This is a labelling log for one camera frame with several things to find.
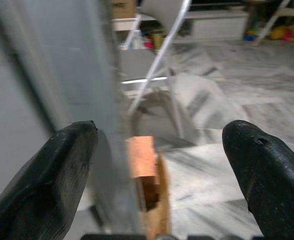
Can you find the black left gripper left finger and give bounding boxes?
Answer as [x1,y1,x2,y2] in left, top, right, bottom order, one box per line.
[0,120,98,240]

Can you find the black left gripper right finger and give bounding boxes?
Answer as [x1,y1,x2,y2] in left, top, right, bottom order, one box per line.
[222,119,294,240]

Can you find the grey fridge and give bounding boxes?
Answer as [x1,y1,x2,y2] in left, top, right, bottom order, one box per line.
[0,0,143,240]

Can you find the orange brick stack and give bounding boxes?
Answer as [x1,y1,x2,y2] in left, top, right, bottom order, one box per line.
[125,136,162,211]

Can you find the wooden board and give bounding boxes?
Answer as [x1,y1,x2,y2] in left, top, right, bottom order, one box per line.
[139,152,172,238]

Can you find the small colourful toy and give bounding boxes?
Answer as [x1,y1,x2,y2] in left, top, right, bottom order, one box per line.
[243,26,257,42]

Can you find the yellow plastic toy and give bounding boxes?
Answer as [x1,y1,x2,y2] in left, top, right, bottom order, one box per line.
[270,21,294,41]

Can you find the white metal folding chair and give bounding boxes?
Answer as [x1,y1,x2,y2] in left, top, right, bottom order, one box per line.
[118,0,196,138]
[252,0,294,46]

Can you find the white low cabinet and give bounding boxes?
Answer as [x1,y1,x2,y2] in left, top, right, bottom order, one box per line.
[186,9,250,41]

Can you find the red and yellow toy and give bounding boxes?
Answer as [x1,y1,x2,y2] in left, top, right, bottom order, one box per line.
[141,26,168,51]

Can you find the brown cardboard box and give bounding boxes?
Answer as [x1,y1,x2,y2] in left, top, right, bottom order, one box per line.
[110,0,138,20]

